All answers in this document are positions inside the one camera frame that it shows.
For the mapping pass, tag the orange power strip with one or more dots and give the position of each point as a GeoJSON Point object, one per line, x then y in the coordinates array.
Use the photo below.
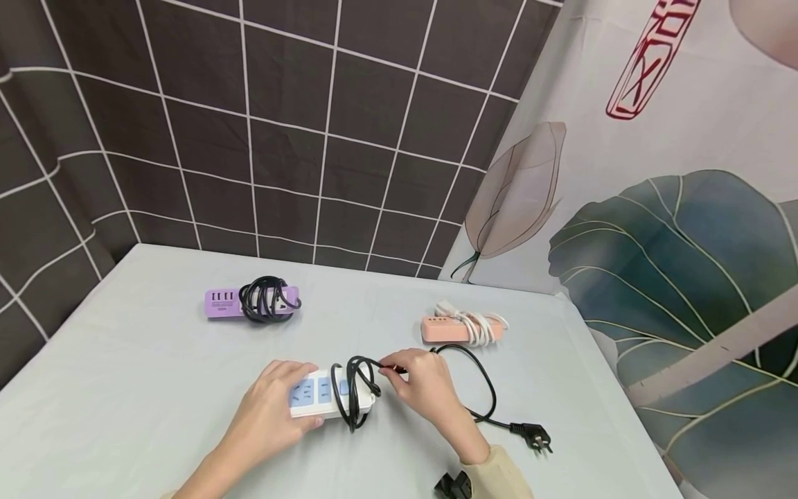
{"type": "Point", "coordinates": [439, 330]}

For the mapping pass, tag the person's right forearm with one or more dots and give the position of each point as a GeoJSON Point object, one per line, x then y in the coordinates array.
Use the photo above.
{"type": "Point", "coordinates": [486, 464]}

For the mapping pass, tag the person's right index finger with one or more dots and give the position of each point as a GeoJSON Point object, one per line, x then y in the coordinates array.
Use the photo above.
{"type": "Point", "coordinates": [399, 359]}

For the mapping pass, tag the person's right thumb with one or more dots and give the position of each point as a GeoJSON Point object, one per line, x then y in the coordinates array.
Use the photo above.
{"type": "Point", "coordinates": [402, 388]}

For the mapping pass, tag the black wrist band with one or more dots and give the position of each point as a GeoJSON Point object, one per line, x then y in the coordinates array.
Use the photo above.
{"type": "Point", "coordinates": [454, 486]}

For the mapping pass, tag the purple power strip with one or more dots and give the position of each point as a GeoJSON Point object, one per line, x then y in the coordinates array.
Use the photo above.
{"type": "Point", "coordinates": [221, 303]}

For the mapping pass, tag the white power strip blue sockets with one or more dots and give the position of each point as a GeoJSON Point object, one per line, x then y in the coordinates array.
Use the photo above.
{"type": "Point", "coordinates": [318, 395]}

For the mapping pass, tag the person's left forearm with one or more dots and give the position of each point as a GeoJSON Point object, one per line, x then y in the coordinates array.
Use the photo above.
{"type": "Point", "coordinates": [209, 471]}

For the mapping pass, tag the person's left hand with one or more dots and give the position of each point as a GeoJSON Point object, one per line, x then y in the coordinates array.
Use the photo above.
{"type": "Point", "coordinates": [268, 409]}

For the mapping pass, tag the person's right hand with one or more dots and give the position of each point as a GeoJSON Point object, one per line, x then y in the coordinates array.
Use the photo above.
{"type": "Point", "coordinates": [427, 391]}

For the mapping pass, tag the person's left thumb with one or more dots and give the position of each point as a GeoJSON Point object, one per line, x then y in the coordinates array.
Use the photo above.
{"type": "Point", "coordinates": [310, 423]}

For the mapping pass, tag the person's left fingers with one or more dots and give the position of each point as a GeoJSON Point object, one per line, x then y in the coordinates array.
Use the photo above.
{"type": "Point", "coordinates": [290, 372]}

